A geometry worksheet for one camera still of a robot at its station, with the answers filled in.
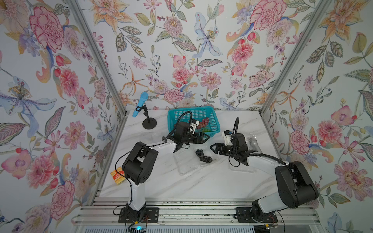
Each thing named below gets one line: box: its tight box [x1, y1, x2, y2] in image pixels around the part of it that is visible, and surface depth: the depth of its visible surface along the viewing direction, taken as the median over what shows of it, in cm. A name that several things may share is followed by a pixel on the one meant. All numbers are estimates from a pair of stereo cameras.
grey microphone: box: [249, 136, 259, 150], surface depth 100 cm
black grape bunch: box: [195, 149, 217, 164], surface depth 92 cm
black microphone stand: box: [135, 104, 157, 130], surface depth 115 cm
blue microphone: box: [132, 91, 150, 118], surface depth 97 cm
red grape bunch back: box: [197, 117, 209, 130], surface depth 112 cm
